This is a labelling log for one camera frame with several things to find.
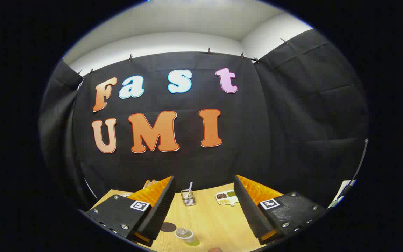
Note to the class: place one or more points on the white divided plate with beans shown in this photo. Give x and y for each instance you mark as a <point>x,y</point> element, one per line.
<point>226,197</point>

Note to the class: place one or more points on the wooden table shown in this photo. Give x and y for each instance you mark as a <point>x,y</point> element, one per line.
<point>208,224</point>

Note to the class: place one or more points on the clear plastic juice bottle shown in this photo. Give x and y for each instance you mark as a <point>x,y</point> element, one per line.
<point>186,235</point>

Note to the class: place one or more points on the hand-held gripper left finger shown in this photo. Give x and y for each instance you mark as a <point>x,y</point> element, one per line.
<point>159,217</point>

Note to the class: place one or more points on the white sheet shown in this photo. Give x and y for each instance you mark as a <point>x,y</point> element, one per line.
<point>343,191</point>

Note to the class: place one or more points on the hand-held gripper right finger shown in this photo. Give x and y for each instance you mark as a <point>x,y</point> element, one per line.
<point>248,213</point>

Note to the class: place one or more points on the white straw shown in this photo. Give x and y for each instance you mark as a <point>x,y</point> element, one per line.
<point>190,187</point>

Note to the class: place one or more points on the dark round coaster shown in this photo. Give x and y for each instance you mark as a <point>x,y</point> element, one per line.
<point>168,227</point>

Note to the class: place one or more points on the white holder with brown sticks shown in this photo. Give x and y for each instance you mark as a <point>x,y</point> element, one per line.
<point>149,183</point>

